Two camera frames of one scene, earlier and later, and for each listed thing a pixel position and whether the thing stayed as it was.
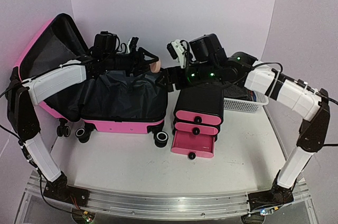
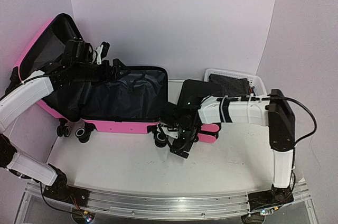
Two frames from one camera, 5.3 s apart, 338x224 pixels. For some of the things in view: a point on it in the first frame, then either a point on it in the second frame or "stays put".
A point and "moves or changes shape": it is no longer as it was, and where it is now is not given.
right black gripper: x=168 y=72 -> x=184 y=147
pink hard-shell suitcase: x=129 y=102 stays put
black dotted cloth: x=237 y=92 stays put
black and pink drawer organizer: x=197 y=116 moves or changes shape
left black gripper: x=137 y=62 -> x=107 y=76
